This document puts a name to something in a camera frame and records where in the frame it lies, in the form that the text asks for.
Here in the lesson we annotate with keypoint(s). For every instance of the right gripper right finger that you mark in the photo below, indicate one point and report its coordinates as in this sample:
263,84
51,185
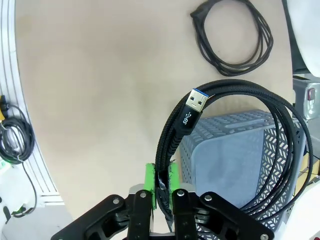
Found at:
200,220

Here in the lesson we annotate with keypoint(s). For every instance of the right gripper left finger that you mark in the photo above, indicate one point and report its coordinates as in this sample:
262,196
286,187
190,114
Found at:
120,217

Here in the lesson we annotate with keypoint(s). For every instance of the grey-blue plastic lattice basket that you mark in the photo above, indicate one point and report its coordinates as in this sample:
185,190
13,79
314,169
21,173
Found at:
225,162

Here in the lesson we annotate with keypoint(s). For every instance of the yellow black connector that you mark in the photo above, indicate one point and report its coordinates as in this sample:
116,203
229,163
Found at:
3,112

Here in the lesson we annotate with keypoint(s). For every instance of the grey device with red label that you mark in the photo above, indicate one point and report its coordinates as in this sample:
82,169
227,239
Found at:
312,105

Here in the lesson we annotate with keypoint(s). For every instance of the person in white sweatshirt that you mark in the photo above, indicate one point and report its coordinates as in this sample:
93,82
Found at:
310,30

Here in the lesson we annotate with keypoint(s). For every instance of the white grooved frame rail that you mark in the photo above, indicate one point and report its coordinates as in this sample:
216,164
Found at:
10,62

